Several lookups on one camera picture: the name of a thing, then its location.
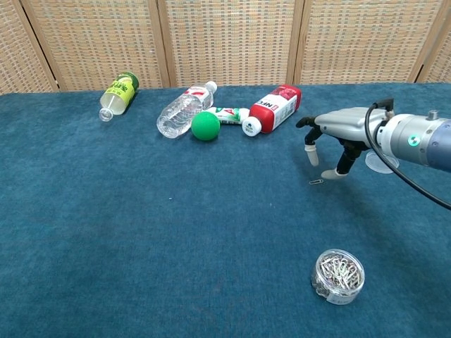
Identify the clear round paper clip container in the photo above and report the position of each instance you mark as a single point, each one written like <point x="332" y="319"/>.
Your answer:
<point x="337" y="278"/>

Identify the blue felt table cover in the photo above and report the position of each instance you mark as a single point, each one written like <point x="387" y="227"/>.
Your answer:
<point x="141" y="229"/>

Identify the silver paper clip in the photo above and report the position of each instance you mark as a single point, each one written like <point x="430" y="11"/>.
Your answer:
<point x="316" y="182"/>

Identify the yellow-green label drink bottle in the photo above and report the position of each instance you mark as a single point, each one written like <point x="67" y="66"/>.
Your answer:
<point x="120" y="93"/>

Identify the clear round plastic lid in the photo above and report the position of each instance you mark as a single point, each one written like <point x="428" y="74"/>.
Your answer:
<point x="377" y="163"/>

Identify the woven rattan folding screen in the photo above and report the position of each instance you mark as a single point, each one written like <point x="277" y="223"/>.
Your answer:
<point x="225" y="42"/>

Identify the clear plastic water bottle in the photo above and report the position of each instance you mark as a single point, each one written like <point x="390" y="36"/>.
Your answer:
<point x="179" y="112"/>

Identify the white toothpaste tube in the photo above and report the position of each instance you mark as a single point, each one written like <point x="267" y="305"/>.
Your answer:
<point x="229" y="115"/>

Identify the green ball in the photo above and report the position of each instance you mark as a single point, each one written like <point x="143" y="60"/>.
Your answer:
<point x="205" y="126"/>

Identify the red white juice bottle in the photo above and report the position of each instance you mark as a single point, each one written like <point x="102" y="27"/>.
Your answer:
<point x="275" y="109"/>

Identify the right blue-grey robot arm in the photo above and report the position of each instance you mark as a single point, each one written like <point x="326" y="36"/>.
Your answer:
<point x="423" y="141"/>

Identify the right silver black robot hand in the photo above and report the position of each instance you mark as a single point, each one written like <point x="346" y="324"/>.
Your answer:
<point x="345" y="123"/>

